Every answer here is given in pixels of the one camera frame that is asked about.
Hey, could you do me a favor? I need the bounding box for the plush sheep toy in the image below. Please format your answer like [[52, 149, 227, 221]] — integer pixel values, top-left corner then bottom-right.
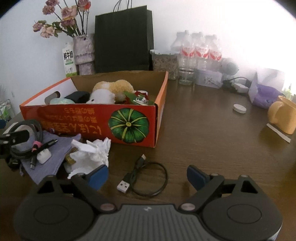
[[86, 79, 135, 105]]

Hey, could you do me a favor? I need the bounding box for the dark blue pouch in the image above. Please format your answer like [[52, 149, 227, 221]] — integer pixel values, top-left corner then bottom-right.
[[64, 91, 90, 103]]

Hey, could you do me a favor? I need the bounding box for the white power adapter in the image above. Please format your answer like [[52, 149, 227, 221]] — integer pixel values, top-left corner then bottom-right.
[[232, 82, 249, 94]]

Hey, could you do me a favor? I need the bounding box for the red artificial rose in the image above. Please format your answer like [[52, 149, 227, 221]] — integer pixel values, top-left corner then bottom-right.
[[122, 89, 155, 106]]

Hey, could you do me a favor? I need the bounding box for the clear plastic water bottle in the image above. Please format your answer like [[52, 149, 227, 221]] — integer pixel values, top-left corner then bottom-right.
[[195, 32, 210, 70], [181, 31, 197, 70], [172, 32, 185, 61], [208, 35, 222, 70]]

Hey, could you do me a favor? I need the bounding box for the white paper strip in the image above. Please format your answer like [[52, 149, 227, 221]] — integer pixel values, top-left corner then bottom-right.
[[266, 123, 291, 143]]

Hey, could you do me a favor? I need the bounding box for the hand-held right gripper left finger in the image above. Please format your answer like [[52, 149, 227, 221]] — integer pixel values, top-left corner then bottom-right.
[[37, 164, 117, 212]]

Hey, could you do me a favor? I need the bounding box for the dried pink rose bouquet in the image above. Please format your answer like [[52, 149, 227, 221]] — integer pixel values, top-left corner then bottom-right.
[[32, 0, 92, 39]]

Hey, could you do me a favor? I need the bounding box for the white round desk fan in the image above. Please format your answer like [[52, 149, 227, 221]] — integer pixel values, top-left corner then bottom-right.
[[221, 58, 239, 76]]

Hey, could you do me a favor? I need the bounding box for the yellow mug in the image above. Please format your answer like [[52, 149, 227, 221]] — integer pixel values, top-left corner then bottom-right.
[[268, 95, 296, 135]]

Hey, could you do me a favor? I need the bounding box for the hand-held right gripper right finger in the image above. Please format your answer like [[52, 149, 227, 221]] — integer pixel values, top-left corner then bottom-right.
[[179, 165, 258, 212]]

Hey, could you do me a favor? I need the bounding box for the thin black usb cable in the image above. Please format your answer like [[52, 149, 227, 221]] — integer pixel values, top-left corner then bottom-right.
[[117, 154, 168, 197]]

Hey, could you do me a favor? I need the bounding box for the white tissue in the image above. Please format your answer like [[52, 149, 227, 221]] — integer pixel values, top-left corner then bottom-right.
[[64, 137, 111, 180]]

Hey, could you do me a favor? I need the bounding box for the black braided cable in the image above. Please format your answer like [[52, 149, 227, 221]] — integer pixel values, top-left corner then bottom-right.
[[3, 119, 58, 171]]

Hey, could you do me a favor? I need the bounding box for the grey purple vase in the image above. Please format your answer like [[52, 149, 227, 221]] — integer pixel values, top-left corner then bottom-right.
[[73, 34, 96, 76]]

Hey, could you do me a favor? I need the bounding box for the pale green plastic ball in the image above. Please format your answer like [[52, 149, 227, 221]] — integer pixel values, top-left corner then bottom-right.
[[50, 98, 74, 105]]

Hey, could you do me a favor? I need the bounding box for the white printed card box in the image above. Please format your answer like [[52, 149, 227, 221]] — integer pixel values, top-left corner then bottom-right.
[[195, 70, 223, 88]]

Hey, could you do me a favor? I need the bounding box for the purple cloth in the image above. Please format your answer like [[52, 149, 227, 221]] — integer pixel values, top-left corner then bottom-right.
[[20, 131, 82, 184]]

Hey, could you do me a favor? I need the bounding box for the orange cardboard box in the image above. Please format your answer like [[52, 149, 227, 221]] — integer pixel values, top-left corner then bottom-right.
[[19, 71, 169, 148]]

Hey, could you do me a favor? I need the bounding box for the black power cable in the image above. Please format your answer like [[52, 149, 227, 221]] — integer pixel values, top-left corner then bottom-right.
[[222, 76, 252, 93]]

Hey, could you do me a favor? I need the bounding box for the clear drinking glass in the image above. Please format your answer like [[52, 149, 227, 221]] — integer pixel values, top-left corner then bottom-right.
[[178, 58, 197, 86]]

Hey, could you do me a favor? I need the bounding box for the clear jar of seeds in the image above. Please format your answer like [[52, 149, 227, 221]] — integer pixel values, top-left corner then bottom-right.
[[150, 49, 178, 80]]

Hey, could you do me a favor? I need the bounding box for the small white charger plug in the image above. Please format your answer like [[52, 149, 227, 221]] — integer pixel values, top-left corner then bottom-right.
[[36, 149, 52, 164]]

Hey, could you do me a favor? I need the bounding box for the purple tissue pack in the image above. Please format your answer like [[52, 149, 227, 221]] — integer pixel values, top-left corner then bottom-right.
[[248, 68, 286, 109]]

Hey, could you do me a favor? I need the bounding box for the small brown packet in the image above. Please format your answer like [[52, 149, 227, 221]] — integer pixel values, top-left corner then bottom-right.
[[64, 154, 77, 165]]

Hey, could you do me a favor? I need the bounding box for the black paper bag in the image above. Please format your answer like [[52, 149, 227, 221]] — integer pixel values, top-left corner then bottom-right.
[[94, 0, 154, 73]]

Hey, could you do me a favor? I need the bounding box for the wooden desktop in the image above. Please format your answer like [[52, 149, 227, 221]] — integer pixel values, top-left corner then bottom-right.
[[0, 76, 296, 209]]

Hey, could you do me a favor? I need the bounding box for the white green milk carton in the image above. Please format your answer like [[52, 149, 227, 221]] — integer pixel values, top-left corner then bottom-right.
[[62, 42, 78, 77]]

